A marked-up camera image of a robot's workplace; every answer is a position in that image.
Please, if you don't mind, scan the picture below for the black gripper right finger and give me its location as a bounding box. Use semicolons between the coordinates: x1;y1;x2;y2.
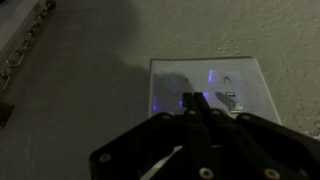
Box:
194;92;320;180

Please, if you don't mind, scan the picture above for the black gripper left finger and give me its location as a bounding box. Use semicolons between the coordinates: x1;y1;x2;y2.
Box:
89;92;214;180

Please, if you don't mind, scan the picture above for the right toggle light switch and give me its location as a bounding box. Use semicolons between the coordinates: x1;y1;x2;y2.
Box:
226;92;243;114

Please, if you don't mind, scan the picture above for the white light switch plate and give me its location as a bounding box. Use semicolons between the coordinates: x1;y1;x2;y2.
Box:
148;56;281;124

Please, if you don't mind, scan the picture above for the metal door chain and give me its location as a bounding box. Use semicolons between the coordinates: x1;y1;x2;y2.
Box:
0;0;57;90

